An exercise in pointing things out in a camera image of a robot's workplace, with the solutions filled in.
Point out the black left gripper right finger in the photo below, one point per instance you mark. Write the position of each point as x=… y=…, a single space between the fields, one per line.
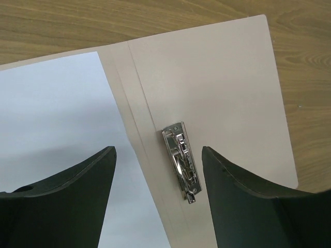
x=250 y=211

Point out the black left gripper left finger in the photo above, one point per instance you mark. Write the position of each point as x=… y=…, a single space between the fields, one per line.
x=63 y=210

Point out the white paper sheet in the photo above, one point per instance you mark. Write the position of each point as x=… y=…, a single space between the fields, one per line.
x=59 y=112

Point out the metal folder clip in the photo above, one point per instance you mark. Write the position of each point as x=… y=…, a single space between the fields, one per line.
x=180 y=153

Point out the beige file folder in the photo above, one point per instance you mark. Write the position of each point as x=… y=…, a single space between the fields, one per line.
x=221 y=80

